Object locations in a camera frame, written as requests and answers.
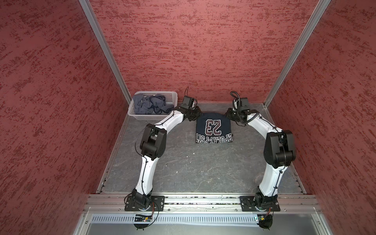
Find navy tank top red trim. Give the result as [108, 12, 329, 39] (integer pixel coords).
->
[195, 113, 233, 144]

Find grey-blue tank top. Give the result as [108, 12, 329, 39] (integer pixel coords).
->
[133, 94, 174, 115]

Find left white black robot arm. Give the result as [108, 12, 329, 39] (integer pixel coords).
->
[129, 106, 202, 211]

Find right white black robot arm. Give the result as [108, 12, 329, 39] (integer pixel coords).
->
[225, 108, 296, 212]

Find right corner aluminium profile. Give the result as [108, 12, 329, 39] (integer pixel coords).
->
[263, 0, 331, 109]

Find corner aluminium profile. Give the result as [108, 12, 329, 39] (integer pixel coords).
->
[79, 0, 132, 104]
[263, 0, 331, 109]

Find left corner aluminium profile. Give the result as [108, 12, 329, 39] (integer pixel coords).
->
[79, 0, 132, 104]

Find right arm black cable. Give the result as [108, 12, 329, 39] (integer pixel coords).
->
[230, 90, 260, 127]

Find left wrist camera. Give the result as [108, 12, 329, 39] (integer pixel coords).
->
[180, 96, 197, 109]

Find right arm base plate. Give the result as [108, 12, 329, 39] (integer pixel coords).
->
[239, 193, 281, 212]

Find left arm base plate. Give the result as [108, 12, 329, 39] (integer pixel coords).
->
[124, 196, 165, 212]

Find right circuit board with wires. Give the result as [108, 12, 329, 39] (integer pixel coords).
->
[258, 214, 273, 230]

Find circuit board with wires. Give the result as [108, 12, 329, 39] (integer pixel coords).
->
[133, 214, 154, 230]
[258, 214, 273, 230]

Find left circuit board with wires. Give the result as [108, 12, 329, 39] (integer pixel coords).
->
[133, 214, 154, 230]

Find aluminium front rail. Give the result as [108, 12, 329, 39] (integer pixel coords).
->
[84, 193, 323, 214]

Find white slotted cable duct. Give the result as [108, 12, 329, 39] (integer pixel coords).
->
[90, 213, 258, 227]

